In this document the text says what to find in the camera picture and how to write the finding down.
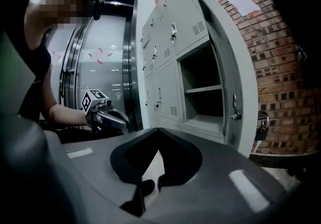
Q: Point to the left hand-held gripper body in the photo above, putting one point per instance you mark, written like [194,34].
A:
[93,100]

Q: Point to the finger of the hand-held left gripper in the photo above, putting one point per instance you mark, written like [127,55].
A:
[114,122]
[120,115]

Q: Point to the large white paper sheet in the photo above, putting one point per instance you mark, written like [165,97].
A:
[243,3]

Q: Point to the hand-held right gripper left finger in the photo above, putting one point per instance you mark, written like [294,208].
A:
[100,167]

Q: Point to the black chair with metal frame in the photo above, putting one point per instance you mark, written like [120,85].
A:
[262,127]

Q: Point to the grey metal locker cabinet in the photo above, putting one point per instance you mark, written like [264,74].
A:
[165,72]

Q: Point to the grey locker door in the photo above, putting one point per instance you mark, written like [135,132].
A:
[233,49]

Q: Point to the black head-worn camera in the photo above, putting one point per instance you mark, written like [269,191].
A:
[98,7]

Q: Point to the small metal door key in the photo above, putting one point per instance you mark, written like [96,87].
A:
[237,115]

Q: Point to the glass revolving door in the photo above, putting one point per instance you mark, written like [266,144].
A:
[107,72]

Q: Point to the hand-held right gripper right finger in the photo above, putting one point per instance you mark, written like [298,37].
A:
[220,193]

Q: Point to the person's left forearm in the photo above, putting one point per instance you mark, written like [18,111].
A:
[65,115]

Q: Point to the person's body in black clothes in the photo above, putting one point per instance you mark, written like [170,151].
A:
[37,49]

